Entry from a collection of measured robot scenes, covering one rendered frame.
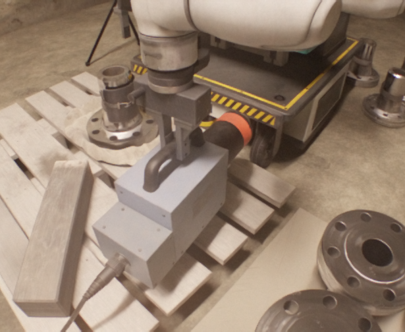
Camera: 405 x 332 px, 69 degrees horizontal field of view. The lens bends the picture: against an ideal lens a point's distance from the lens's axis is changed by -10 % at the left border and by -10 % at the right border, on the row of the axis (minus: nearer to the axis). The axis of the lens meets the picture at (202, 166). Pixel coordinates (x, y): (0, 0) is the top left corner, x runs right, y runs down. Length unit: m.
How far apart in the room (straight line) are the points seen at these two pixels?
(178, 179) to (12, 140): 0.88
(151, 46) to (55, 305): 0.55
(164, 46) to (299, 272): 0.74
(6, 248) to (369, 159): 1.35
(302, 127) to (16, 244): 1.03
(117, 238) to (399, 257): 0.60
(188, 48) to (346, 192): 0.93
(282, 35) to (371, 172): 1.10
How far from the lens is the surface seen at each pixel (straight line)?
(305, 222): 1.11
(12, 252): 0.94
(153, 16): 0.46
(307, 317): 0.66
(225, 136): 0.77
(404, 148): 1.64
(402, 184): 1.43
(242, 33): 0.39
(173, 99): 0.53
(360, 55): 2.05
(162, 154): 0.60
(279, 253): 1.02
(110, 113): 1.10
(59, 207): 0.88
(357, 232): 0.81
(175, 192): 0.60
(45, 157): 1.21
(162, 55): 0.49
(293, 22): 0.36
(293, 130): 1.29
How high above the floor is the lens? 0.84
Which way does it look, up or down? 42 degrees down
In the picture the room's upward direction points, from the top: straight up
